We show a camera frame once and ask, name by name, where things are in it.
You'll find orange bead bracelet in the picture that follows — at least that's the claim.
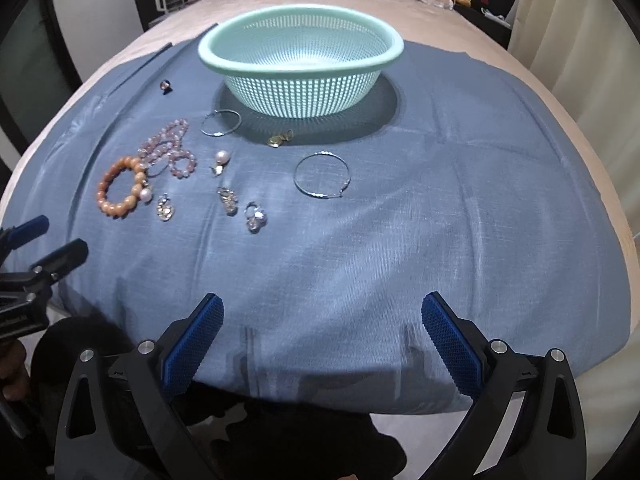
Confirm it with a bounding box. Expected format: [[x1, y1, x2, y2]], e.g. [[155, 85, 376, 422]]
[[95, 155, 150, 219]]

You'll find white pearl earring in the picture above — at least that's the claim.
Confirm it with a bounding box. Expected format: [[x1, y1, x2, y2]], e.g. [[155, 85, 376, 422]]
[[139, 188, 153, 203]]

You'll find large silver hoop earring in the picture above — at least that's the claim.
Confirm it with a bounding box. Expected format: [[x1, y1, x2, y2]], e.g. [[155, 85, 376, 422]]
[[293, 151, 352, 200]]

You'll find left hand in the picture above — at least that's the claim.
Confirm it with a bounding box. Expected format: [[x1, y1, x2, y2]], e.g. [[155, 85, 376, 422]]
[[0, 340, 29, 401]]

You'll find crystal round pendant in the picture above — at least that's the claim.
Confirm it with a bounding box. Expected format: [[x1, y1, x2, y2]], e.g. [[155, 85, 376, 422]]
[[156, 194, 175, 222]]

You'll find dark framed glass door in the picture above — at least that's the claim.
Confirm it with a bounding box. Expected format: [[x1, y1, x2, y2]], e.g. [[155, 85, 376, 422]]
[[1, 0, 81, 154]]

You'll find crystal silver earring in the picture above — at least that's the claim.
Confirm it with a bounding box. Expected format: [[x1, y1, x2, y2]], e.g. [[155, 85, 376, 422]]
[[217, 186, 238, 217]]

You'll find pearl drop earring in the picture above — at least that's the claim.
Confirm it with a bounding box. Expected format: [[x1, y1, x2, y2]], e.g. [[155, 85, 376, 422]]
[[210, 150, 231, 177]]

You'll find small silver hoop earring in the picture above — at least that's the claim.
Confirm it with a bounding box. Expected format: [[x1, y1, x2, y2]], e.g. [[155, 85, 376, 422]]
[[200, 108, 243, 138]]

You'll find mint green plastic basket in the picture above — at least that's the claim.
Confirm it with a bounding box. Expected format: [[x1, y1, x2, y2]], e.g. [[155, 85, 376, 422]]
[[198, 3, 405, 119]]

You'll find cream curtain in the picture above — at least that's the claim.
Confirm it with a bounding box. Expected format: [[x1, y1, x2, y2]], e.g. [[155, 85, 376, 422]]
[[509, 0, 639, 232]]

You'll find silver crystal ring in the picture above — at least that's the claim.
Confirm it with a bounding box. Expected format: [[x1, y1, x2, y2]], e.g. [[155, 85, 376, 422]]
[[244, 200, 268, 234]]

